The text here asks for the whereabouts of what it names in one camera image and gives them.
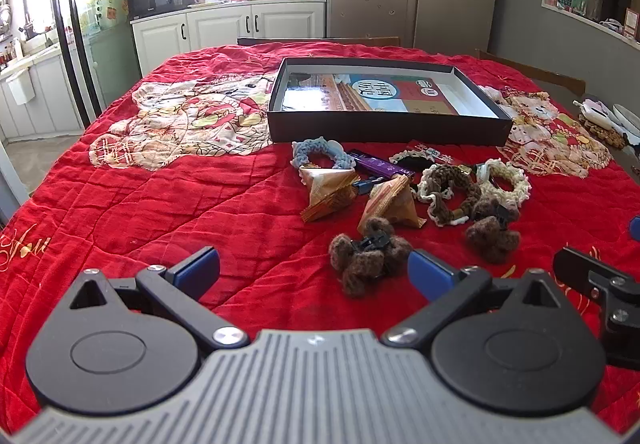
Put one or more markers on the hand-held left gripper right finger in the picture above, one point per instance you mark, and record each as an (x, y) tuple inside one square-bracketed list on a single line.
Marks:
[(430, 271)]

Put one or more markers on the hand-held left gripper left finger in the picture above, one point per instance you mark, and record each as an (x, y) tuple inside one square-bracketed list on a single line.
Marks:
[(197, 269)]

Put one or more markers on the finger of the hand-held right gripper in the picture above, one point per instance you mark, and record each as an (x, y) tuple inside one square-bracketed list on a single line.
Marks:
[(635, 228), (620, 314)]

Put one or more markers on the brown fuzzy hair clip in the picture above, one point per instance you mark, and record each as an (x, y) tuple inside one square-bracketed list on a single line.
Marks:
[(492, 234), (355, 269)]

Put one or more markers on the tan pyramid packet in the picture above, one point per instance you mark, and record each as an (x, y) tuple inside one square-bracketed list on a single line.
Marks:
[(327, 191), (392, 206)]

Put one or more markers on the brown and cream scrunchie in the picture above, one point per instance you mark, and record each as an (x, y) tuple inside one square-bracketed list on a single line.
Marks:
[(450, 179)]

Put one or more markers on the blue binder clip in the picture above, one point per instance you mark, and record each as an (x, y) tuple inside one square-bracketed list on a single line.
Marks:
[(365, 185)]

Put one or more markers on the black scrunchie with white trim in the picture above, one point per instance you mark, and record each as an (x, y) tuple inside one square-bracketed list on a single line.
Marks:
[(412, 161)]

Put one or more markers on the cream crocheted scrunchie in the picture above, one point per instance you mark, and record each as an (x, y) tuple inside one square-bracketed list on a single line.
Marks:
[(517, 184)]

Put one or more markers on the black cardboard box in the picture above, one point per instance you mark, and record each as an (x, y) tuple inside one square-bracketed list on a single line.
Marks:
[(375, 131)]

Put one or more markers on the blue crocheted scrunchie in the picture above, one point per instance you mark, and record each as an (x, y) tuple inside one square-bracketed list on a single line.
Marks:
[(305, 151)]

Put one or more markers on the red printed blanket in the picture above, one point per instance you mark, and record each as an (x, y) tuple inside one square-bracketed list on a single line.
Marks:
[(150, 204)]

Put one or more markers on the brown woven coaster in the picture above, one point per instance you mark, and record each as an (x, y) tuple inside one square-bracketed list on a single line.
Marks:
[(612, 139)]

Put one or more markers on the white plate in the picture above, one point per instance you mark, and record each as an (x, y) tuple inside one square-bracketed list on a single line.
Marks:
[(627, 121)]

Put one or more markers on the white kitchen cabinet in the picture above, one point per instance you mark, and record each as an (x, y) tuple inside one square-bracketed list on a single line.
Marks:
[(220, 26)]

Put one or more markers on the dark wooden chair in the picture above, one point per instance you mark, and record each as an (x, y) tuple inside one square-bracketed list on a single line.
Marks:
[(300, 41)]

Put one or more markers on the white hanging bin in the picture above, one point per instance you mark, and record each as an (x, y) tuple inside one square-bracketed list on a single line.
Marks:
[(21, 86)]

